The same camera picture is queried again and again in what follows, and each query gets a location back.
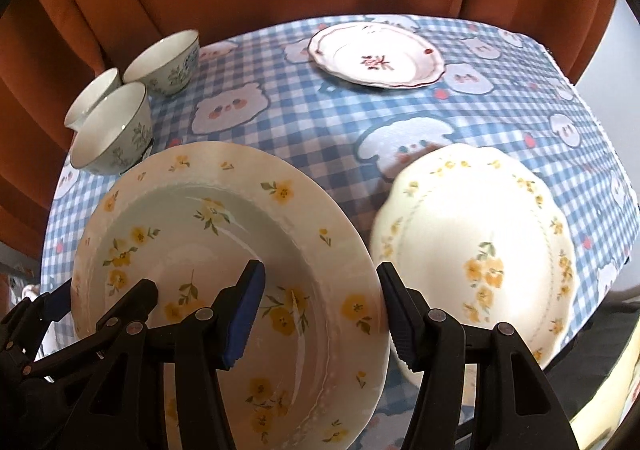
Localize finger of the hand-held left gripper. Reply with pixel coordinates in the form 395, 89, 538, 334
0, 279, 108, 383

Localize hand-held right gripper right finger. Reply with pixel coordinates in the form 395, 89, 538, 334
376, 262, 568, 450

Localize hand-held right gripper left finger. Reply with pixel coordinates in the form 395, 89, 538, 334
47, 260, 267, 450

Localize large yellow flower plate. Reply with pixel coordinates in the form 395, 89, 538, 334
70, 141, 392, 450

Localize white bowl green leaves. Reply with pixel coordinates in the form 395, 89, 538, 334
69, 82, 153, 176

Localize scalloped yellow flower plate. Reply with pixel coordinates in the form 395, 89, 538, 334
370, 144, 578, 386

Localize blue checkered tablecloth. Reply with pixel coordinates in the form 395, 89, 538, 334
40, 15, 640, 450

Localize small white bowl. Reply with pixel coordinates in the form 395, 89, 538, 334
64, 68, 122, 131

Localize white bowl blue flowers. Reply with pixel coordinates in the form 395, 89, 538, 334
122, 29, 201, 97

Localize red pattern plate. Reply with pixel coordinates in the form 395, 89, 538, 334
307, 22, 446, 90

